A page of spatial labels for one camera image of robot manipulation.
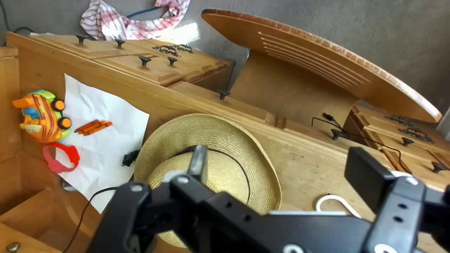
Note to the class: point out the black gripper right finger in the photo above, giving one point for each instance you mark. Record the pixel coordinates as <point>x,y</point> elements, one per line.
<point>402,204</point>

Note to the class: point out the wooden chair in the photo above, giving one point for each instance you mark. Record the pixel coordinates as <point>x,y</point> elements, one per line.
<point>334,63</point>

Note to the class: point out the orange crayons bundle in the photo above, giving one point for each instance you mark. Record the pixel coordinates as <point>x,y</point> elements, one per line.
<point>92,126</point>

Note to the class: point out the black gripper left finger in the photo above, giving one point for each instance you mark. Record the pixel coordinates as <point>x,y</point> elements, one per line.
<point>202,219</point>

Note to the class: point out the wooden roll-top desk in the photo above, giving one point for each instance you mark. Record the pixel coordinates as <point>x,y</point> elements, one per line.
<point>42,218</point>

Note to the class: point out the red white checkered cloth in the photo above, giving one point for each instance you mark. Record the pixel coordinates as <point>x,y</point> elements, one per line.
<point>102,21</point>

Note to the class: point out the colourful toy car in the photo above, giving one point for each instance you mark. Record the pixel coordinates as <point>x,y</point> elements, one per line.
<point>43,116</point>

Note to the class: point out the straw hat with dark band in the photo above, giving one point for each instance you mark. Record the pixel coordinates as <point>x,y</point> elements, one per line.
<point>236,161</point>

